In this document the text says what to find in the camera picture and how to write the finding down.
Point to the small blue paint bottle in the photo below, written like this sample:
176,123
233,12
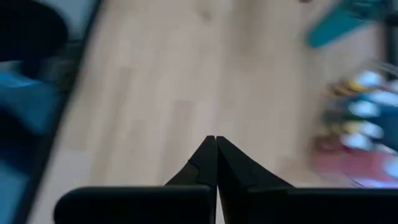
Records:
384,98

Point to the pink bottle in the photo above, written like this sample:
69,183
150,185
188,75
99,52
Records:
351,166

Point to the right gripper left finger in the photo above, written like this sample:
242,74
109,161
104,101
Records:
140,205

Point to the teal green plastic cup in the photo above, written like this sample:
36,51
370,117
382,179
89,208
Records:
339,21

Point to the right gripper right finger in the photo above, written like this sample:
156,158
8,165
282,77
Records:
295,205

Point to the clear plastic bin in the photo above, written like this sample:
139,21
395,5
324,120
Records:
385,67

